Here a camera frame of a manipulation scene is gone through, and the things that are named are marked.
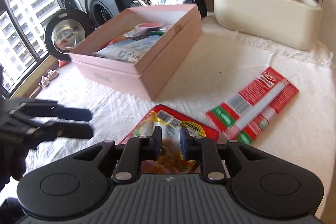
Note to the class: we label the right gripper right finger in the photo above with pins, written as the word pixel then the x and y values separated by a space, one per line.
pixel 207 152

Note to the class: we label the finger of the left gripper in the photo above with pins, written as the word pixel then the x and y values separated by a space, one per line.
pixel 36 108
pixel 53 130

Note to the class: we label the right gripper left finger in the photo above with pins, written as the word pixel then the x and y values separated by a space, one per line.
pixel 130 156

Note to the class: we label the dark red yellow snack pouch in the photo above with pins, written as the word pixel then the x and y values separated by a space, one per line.
pixel 170 121

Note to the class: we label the red green sausage packet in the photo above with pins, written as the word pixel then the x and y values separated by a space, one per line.
pixel 246 114

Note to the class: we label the blue seaweed snack packet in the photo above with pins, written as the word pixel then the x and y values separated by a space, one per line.
pixel 128 50

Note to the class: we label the red round jelly cup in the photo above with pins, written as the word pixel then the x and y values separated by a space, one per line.
pixel 142 28

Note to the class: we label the green edged nut bar packet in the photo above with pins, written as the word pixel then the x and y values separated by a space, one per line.
pixel 158 32

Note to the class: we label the white textured tablecloth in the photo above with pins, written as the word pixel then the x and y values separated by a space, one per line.
pixel 220 63

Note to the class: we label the pink cardboard box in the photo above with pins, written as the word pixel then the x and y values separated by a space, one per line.
pixel 146 78

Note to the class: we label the grey washing machine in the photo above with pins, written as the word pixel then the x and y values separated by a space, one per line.
pixel 68 27

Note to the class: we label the cream tissue box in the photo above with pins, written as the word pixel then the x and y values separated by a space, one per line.
pixel 294 23

